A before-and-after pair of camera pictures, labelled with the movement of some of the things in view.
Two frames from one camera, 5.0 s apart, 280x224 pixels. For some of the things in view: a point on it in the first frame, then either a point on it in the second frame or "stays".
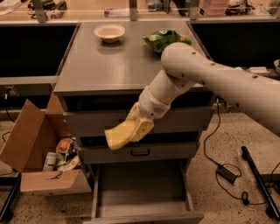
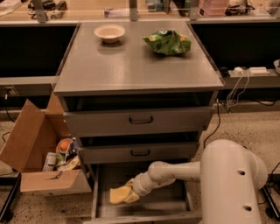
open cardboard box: [33, 134] stays
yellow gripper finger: [135, 112] to [131, 182]
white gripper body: [150, 106] to [139, 185]
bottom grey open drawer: [155, 192] stays
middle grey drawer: [140, 152] stays
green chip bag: [159, 39] stays
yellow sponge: [120, 135] to [118, 194]
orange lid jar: [63, 145] stays
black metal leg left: [7, 208] stays
